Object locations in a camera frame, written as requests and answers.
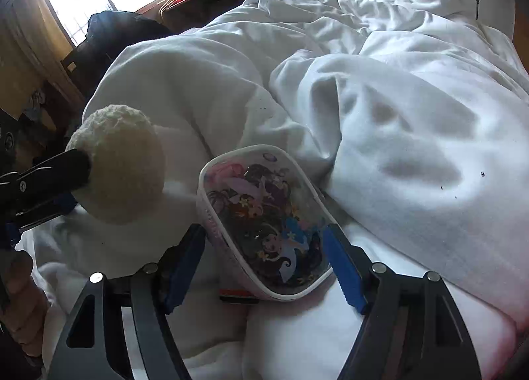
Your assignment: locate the cream fluffy plush ball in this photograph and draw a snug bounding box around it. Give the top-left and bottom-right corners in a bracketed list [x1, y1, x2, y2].
[66, 104, 167, 226]

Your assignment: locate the cartoon printed pouch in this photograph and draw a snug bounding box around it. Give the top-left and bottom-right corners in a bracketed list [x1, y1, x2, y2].
[198, 144, 337, 301]

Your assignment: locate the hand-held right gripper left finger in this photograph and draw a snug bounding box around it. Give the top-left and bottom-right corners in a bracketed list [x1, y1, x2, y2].
[47, 223, 206, 380]

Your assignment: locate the white duvet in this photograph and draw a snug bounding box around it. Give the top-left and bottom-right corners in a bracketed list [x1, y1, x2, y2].
[17, 0, 529, 380]

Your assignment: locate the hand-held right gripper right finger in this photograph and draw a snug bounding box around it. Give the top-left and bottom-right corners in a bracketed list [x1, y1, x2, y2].
[321, 224, 482, 380]

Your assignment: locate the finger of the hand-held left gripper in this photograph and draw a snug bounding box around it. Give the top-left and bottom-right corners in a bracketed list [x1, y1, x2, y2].
[0, 148, 92, 209]
[0, 193, 79, 249]

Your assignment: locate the person's left hand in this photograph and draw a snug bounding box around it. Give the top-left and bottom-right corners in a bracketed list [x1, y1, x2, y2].
[0, 250, 51, 360]

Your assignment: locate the red and black flat item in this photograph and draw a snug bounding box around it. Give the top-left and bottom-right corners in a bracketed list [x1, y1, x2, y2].
[219, 288, 259, 305]

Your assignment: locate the brown wooden door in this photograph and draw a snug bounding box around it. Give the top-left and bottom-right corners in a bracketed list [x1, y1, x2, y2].
[513, 2, 529, 42]

